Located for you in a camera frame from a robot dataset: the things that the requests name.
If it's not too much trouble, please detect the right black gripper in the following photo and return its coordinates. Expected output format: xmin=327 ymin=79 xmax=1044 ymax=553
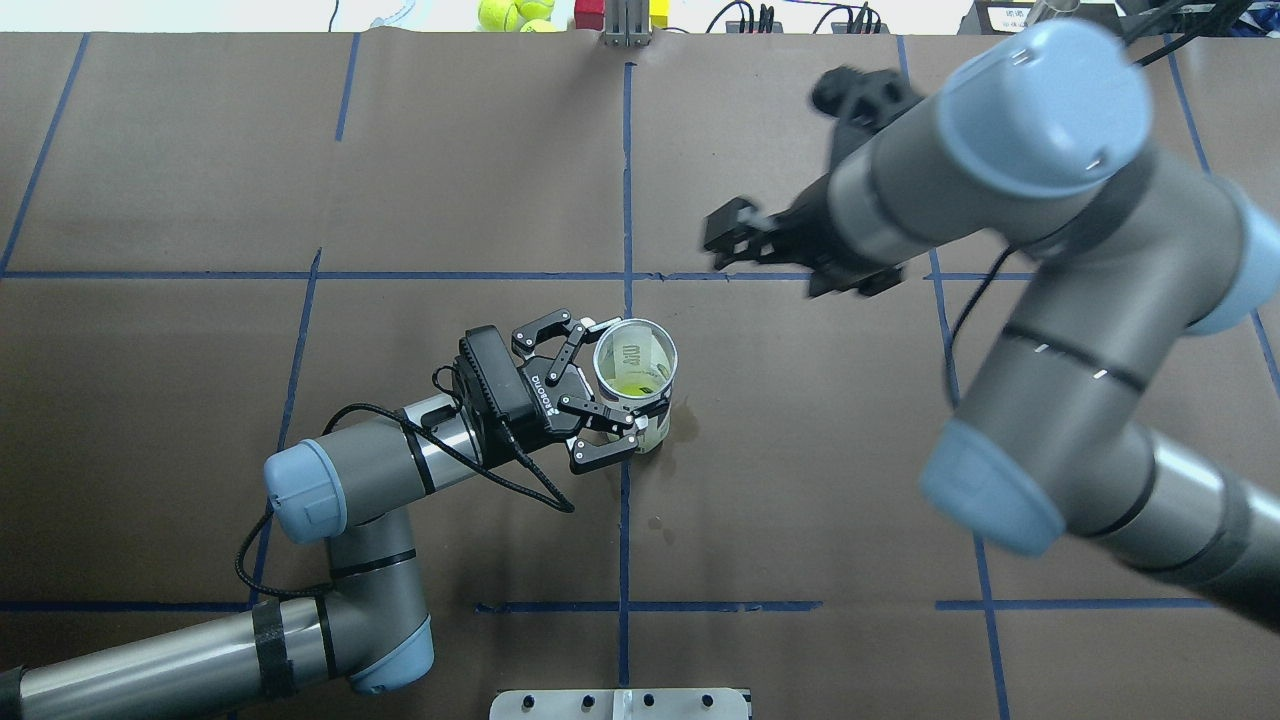
xmin=701 ymin=176 xmax=901 ymax=299

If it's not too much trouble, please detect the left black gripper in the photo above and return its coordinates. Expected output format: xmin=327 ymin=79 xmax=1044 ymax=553
xmin=458 ymin=307 xmax=671 ymax=475

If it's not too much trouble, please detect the tennis ball with black lettering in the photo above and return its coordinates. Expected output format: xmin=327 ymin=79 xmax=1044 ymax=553
xmin=608 ymin=373 xmax=664 ymax=398

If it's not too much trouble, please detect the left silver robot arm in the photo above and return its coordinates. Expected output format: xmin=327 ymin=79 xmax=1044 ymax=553
xmin=3 ymin=307 xmax=678 ymax=719

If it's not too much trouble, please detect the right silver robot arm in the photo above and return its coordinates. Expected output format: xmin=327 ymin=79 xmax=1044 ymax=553
xmin=701 ymin=18 xmax=1277 ymax=632

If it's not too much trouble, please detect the spare tennis ball on desk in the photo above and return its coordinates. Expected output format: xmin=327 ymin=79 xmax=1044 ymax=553
xmin=520 ymin=19 xmax=559 ymax=33
xmin=515 ymin=0 xmax=556 ymax=20
xmin=477 ymin=0 xmax=522 ymax=33

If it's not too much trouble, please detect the black electronics box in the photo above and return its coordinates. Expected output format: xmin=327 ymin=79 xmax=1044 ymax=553
xmin=823 ymin=3 xmax=890 ymax=35
xmin=716 ymin=1 xmax=785 ymax=35

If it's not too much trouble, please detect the yellow cube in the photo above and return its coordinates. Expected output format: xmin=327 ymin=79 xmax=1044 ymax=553
xmin=648 ymin=0 xmax=672 ymax=28

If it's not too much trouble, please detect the red cube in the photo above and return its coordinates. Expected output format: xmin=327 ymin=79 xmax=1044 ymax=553
xmin=572 ymin=0 xmax=605 ymax=31

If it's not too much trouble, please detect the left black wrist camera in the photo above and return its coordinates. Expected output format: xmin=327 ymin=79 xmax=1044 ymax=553
xmin=460 ymin=325 xmax=538 ymax=433

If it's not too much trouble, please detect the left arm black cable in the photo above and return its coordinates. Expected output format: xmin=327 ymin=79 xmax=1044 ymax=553
xmin=234 ymin=364 xmax=577 ymax=601

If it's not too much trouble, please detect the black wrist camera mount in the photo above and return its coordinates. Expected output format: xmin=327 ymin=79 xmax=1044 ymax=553
xmin=809 ymin=67 xmax=925 ymax=163

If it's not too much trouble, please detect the aluminium frame post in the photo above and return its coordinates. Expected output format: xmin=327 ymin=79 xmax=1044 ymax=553
xmin=602 ymin=0 xmax=652 ymax=47

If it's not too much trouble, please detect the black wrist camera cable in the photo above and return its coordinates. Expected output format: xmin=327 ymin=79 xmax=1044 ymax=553
xmin=945 ymin=243 xmax=1021 ymax=411

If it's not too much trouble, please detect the white mounting post with base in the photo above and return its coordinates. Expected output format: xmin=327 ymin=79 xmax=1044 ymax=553
xmin=489 ymin=687 xmax=754 ymax=719

